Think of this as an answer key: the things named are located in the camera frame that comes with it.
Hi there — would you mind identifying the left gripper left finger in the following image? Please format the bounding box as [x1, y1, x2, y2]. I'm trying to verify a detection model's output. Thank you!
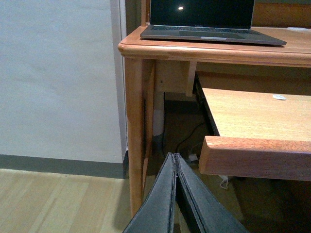
[124, 153, 176, 233]

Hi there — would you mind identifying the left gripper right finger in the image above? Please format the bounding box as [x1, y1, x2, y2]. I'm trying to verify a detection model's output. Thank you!
[174, 153, 248, 233]

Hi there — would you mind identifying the white power plug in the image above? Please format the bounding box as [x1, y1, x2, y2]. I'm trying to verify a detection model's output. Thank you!
[188, 153, 198, 163]

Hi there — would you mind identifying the wooden pull-out keyboard tray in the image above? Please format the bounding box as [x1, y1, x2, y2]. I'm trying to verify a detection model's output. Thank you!
[193, 72, 311, 182]

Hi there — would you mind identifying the white round sticker on tray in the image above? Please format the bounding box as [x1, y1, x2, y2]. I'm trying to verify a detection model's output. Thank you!
[272, 94, 286, 100]

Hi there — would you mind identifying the grey open laptop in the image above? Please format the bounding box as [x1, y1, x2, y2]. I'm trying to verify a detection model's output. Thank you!
[140, 0, 287, 46]

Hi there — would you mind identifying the black floor cable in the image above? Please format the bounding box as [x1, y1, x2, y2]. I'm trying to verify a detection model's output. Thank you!
[161, 121, 207, 156]

